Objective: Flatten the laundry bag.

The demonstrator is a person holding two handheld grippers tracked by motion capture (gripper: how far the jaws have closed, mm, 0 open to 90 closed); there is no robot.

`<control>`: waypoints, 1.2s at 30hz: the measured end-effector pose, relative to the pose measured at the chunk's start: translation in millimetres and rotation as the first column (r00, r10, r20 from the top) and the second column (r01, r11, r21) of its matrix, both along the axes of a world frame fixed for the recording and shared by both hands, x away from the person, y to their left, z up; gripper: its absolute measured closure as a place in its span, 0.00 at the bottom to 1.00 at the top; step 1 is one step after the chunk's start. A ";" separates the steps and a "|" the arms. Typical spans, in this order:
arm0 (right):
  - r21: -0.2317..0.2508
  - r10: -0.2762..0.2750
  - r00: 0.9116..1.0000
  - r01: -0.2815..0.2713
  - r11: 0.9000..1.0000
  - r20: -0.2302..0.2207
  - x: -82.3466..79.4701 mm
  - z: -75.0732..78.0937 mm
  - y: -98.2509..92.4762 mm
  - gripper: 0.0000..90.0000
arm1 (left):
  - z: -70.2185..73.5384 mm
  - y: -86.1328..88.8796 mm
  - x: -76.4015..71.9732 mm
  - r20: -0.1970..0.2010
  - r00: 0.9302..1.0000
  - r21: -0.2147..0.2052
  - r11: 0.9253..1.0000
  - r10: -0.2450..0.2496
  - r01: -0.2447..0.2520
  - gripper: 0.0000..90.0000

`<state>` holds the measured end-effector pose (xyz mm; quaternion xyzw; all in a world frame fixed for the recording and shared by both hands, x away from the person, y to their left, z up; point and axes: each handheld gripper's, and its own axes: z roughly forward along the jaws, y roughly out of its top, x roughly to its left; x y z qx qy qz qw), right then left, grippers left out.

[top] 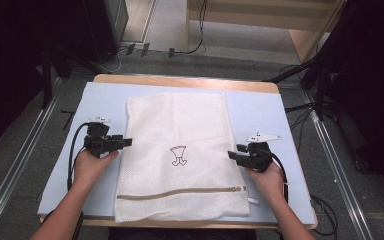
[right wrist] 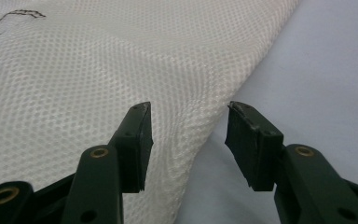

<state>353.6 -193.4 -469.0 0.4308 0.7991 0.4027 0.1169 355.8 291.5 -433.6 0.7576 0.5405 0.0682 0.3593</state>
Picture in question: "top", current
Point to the light blue table mat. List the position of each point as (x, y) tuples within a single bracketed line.
[(266, 110)]

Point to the person's left hand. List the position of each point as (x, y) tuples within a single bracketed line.
[(91, 168)]

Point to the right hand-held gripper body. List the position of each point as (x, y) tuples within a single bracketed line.
[(260, 155)]

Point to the wooden table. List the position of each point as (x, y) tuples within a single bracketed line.
[(180, 81)]

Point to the dark curtain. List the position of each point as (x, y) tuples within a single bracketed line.
[(13, 50), (376, 83)]

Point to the black metal stand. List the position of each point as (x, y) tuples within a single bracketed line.
[(319, 90)]

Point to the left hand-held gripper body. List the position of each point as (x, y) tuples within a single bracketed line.
[(96, 141)]

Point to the black cabinet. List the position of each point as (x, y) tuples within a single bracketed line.
[(108, 26)]

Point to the person's right hand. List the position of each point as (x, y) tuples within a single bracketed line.
[(270, 181)]

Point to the light wooden shelf unit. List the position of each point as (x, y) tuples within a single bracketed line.
[(300, 36)]

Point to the white mesh laundry bag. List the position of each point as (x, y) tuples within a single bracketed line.
[(180, 133)]

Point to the aluminium floor rail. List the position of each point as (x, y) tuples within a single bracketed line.
[(340, 173), (16, 166)]

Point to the small black bracket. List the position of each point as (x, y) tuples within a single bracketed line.
[(69, 119)]

